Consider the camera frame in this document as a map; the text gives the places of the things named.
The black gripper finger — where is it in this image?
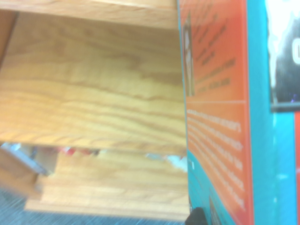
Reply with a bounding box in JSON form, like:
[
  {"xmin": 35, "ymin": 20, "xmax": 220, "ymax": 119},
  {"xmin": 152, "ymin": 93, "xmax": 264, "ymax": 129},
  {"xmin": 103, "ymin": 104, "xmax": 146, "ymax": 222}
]
[{"xmin": 184, "ymin": 207, "xmax": 207, "ymax": 225}]

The teal and red book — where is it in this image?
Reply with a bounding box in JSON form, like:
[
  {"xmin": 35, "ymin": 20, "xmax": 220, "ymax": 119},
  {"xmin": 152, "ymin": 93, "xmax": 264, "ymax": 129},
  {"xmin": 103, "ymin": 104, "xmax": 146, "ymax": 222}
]
[{"xmin": 177, "ymin": 0, "xmax": 300, "ymax": 225}]

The wooden bookshelf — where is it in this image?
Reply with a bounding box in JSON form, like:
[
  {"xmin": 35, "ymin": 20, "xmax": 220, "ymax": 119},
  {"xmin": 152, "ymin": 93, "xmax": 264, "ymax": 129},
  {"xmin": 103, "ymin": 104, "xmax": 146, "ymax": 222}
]
[{"xmin": 0, "ymin": 0, "xmax": 190, "ymax": 222}]

